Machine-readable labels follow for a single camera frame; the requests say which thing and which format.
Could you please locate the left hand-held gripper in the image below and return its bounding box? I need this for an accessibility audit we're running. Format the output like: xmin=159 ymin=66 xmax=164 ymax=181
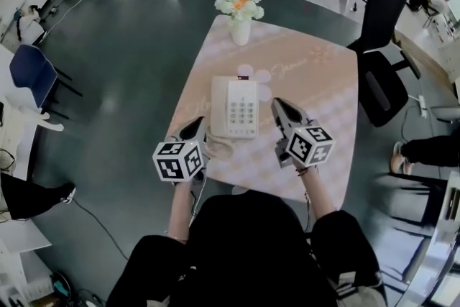
xmin=152 ymin=116 xmax=209 ymax=184

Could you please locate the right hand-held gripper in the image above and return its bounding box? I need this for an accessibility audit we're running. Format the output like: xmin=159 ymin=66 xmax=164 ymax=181
xmin=272 ymin=98 xmax=337 ymax=169

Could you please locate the beige telephone handset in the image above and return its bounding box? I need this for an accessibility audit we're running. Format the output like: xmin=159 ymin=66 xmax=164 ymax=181
xmin=210 ymin=76 xmax=231 ymax=138

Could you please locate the beige telephone base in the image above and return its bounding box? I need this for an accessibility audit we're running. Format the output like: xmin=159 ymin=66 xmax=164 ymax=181
xmin=226 ymin=75 xmax=260 ymax=139

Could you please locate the person's right forearm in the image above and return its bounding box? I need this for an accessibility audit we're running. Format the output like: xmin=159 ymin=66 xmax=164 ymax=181
xmin=297 ymin=166 xmax=327 ymax=224

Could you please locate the person's left forearm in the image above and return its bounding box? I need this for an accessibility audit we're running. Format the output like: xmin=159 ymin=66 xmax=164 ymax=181
xmin=165 ymin=182 xmax=198 ymax=244

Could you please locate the pink checkered tablecloth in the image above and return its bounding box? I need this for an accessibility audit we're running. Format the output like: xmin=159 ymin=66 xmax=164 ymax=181
xmin=167 ymin=13 xmax=361 ymax=212

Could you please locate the white vase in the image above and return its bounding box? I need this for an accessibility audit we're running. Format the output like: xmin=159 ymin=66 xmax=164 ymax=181
xmin=229 ymin=18 xmax=252 ymax=47

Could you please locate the black office chair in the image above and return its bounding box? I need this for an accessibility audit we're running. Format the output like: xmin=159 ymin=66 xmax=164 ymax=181
xmin=346 ymin=0 xmax=423 ymax=129

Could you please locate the white flower bouquet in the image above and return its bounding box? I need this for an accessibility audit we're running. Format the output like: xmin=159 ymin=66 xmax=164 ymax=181
xmin=213 ymin=0 xmax=265 ymax=25

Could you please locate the person's black clothing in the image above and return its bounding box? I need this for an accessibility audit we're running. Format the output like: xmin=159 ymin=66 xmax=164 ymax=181
xmin=106 ymin=189 xmax=388 ymax=307

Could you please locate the blue chair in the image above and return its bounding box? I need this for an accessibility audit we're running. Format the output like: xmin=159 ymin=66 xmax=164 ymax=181
xmin=8 ymin=43 xmax=84 ymax=120

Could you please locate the white desk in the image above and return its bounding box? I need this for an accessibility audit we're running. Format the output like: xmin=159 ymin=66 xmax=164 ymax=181
xmin=0 ymin=42 xmax=65 ymax=184
xmin=398 ymin=168 xmax=460 ymax=307

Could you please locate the beige coiled handset cord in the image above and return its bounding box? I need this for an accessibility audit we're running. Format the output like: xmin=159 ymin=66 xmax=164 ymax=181
xmin=204 ymin=134 xmax=235 ymax=160

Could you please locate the white floor cable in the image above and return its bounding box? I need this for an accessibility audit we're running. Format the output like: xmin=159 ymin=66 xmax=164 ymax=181
xmin=191 ymin=161 xmax=210 ymax=219

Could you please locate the black floor cable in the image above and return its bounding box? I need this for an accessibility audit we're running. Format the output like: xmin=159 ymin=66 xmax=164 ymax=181
xmin=70 ymin=196 xmax=131 ymax=261

